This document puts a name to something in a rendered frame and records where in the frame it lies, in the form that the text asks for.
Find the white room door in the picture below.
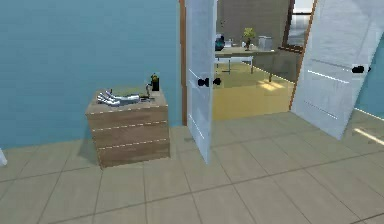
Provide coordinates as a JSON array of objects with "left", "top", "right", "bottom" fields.
[
  {"left": 291, "top": 0, "right": 384, "bottom": 141},
  {"left": 184, "top": 0, "right": 218, "bottom": 165}
]

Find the brown wooden chest of drawers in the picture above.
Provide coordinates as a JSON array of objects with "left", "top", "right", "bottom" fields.
[{"left": 84, "top": 88, "right": 171, "bottom": 169}]

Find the dark blue round object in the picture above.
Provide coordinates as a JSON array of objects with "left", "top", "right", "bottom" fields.
[{"left": 215, "top": 33, "right": 226, "bottom": 52}]

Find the grey table with white legs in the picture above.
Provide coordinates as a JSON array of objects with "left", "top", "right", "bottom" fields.
[{"left": 214, "top": 46, "right": 278, "bottom": 83}]

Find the silver desk lamp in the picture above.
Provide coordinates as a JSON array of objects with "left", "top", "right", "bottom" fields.
[{"left": 96, "top": 83, "right": 155, "bottom": 108}]

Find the house plant in dark pot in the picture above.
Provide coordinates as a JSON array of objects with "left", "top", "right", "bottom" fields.
[{"left": 242, "top": 27, "right": 257, "bottom": 52}]

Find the pale grey box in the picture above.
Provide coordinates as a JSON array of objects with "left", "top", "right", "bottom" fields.
[{"left": 258, "top": 35, "right": 274, "bottom": 52}]

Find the black door handle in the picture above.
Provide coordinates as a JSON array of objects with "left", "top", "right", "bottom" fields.
[
  {"left": 197, "top": 77, "right": 222, "bottom": 88},
  {"left": 352, "top": 65, "right": 372, "bottom": 74}
]

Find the window with brown frame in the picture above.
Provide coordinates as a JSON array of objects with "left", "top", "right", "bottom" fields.
[{"left": 281, "top": 0, "right": 316, "bottom": 52}]

